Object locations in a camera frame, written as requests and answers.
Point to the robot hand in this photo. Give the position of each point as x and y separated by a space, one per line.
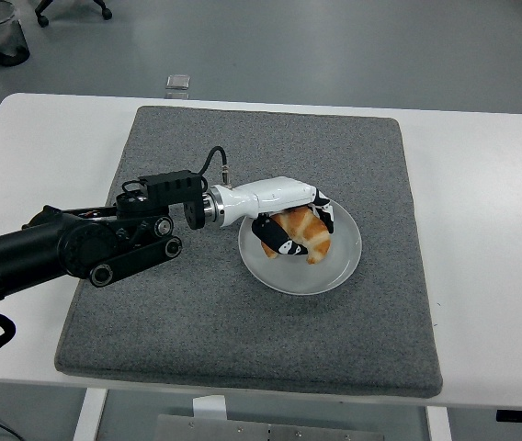
265 195

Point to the golden croissant bread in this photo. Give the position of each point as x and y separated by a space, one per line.
310 229

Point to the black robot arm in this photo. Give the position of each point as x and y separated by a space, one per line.
36 252

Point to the pale grey round plate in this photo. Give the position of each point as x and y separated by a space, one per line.
298 278

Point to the grey felt mat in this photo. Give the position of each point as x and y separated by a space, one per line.
224 331

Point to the clear floor socket box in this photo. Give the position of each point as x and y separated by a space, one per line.
178 81

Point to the white table leg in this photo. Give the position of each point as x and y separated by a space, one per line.
90 415
438 425

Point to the black office chair base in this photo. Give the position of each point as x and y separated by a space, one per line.
45 7

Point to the white under-table bracket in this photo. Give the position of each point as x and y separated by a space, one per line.
209 406

